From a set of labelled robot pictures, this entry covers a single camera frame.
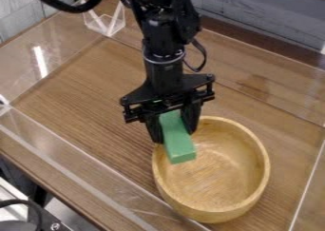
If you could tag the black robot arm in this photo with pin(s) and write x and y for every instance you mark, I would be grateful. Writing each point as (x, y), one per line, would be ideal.
(169, 23)

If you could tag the black metal table bracket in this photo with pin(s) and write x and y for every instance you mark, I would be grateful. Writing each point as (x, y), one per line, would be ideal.
(41, 217)

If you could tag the clear acrylic corner bracket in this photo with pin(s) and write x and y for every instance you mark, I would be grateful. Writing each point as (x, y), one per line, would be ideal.
(106, 24)

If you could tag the green rectangular block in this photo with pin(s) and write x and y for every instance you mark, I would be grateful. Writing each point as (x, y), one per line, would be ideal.
(177, 141)

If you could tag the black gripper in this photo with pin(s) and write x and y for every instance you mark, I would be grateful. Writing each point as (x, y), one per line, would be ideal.
(168, 90)

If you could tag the brown wooden bowl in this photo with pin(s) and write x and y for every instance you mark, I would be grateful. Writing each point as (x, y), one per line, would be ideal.
(220, 185)

